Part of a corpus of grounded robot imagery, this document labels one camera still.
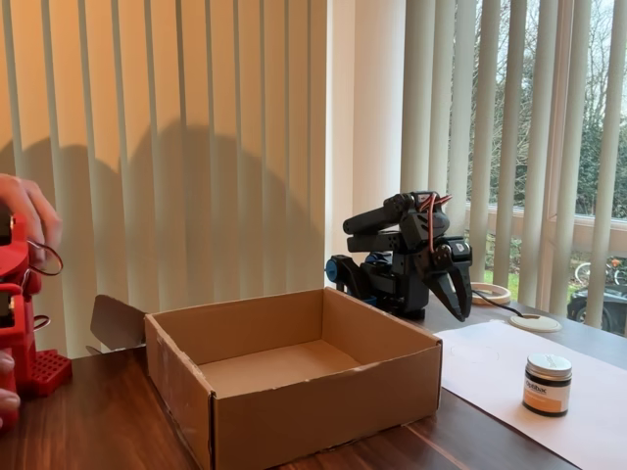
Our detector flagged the glass jar with silver lid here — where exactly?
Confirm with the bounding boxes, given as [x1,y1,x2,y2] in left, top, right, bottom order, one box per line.
[521,352,573,418]

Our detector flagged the red robot arm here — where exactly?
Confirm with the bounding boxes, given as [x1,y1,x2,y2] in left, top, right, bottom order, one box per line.
[0,203,73,432]

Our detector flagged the open cardboard box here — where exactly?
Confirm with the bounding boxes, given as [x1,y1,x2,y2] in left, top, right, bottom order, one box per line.
[86,286,444,470]

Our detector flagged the person's right hand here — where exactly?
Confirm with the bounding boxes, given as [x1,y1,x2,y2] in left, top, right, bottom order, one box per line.
[0,171,64,256]

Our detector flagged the person's left hand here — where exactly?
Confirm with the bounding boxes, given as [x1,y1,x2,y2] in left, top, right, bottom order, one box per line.
[0,350,22,432]

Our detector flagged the masking tape roll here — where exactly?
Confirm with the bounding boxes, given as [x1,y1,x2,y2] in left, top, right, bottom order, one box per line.
[469,281,512,306]

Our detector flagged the cream vertical blinds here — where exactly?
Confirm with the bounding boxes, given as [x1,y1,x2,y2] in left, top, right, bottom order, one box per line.
[404,0,627,339]
[0,0,328,358]

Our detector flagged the dark parked car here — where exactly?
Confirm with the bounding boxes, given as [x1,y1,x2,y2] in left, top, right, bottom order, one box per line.
[566,286,627,337]

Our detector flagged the parked bicycle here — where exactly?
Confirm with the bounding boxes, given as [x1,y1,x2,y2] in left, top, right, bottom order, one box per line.
[575,257,627,288]

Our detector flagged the white paper sheet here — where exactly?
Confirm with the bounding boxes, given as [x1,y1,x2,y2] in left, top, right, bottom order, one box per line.
[433,320,627,470]

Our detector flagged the thin black cable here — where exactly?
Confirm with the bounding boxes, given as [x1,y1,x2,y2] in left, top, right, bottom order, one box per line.
[470,288,528,319]

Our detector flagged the white desk cable grommet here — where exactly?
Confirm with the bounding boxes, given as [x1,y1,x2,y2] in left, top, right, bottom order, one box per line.
[508,312,563,334]

